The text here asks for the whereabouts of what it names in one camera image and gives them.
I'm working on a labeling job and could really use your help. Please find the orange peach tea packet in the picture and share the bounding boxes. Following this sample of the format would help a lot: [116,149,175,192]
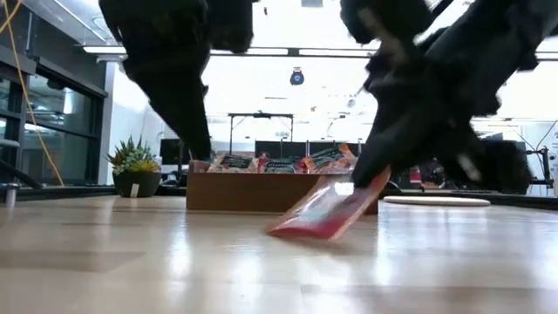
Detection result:
[266,166,392,242]
[303,142,357,174]

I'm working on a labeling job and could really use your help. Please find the potted green succulent plant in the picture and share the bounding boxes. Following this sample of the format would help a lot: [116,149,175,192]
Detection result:
[105,134,162,198]

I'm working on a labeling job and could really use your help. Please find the wooden three-compartment tea box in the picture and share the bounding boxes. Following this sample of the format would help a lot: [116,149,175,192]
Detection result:
[186,160,379,215]

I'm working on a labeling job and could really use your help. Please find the black office partition wall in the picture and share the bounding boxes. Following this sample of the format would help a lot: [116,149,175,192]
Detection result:
[255,140,364,160]

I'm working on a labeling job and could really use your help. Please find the small white post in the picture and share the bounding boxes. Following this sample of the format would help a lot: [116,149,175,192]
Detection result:
[2,182,21,208]

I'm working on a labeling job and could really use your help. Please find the beige tea packet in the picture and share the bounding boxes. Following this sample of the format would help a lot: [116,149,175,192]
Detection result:
[207,154,259,174]

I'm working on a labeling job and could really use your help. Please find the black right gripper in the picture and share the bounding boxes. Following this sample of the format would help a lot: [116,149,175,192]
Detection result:
[350,47,534,196]

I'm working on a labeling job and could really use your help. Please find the yellow hanging cable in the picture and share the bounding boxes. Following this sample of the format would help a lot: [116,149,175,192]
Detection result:
[0,0,66,188]

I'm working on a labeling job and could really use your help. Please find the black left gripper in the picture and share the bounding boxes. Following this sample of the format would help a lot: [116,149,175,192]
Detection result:
[120,41,214,161]

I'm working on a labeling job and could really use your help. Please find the long ceiling light bar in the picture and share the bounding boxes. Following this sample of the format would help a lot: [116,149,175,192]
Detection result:
[82,44,558,61]

